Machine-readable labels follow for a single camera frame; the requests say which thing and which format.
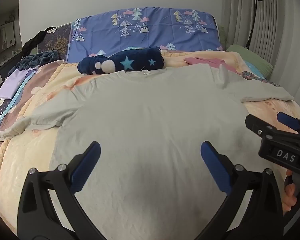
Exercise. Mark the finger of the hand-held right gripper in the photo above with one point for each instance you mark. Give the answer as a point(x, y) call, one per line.
point(258, 126)
point(288, 121)

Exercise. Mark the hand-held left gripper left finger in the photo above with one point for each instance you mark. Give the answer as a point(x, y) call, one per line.
point(86, 166)

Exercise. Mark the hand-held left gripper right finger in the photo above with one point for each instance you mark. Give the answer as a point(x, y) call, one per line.
point(215, 166)

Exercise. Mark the light grey t-shirt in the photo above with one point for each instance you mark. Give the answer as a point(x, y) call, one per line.
point(150, 120)

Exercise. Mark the person's right hand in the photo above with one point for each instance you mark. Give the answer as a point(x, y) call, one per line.
point(288, 197)

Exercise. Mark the teal floral patterned cloth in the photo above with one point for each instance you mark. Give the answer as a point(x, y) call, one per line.
point(247, 75)

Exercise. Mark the peach printed fleece blanket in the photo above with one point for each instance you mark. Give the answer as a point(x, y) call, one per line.
point(27, 155)

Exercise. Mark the green pillow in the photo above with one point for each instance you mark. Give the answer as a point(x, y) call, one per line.
point(250, 57)

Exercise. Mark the pink folded garment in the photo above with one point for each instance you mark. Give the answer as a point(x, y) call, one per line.
point(205, 62)

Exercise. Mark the white pleated curtain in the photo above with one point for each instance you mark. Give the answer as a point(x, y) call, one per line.
point(277, 25)

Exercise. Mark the lilac cloth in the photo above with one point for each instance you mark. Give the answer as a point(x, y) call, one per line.
point(12, 82)

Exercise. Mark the navy star-print fleece garment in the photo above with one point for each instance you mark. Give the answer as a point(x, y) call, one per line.
point(130, 61)

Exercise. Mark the teal fuzzy cloth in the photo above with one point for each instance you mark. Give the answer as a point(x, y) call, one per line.
point(40, 57)

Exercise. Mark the dark floral pillow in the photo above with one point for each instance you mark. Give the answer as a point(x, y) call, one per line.
point(55, 42)

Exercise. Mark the black braided object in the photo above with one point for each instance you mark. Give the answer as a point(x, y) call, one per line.
point(36, 40)

